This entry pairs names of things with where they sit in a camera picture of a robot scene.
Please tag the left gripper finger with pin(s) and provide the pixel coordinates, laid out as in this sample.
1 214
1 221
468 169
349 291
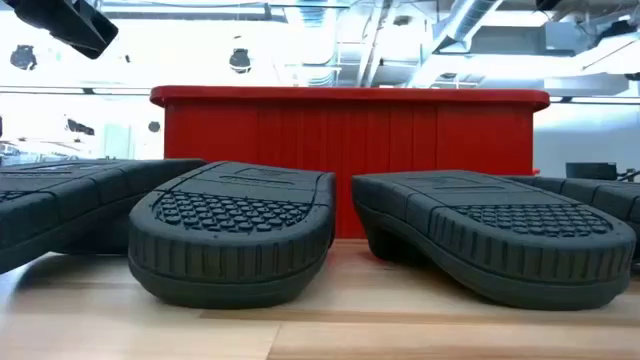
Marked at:
65 22

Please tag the black rubber slide sandal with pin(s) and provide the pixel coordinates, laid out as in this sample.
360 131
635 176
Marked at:
225 250
600 197
60 200
500 260

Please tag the red plastic bin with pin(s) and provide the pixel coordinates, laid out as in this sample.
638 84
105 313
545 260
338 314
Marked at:
350 130

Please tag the dark round hanging fixture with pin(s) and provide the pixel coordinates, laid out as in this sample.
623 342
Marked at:
240 61
22 57

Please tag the silver ventilation duct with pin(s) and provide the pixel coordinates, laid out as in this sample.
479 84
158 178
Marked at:
465 20

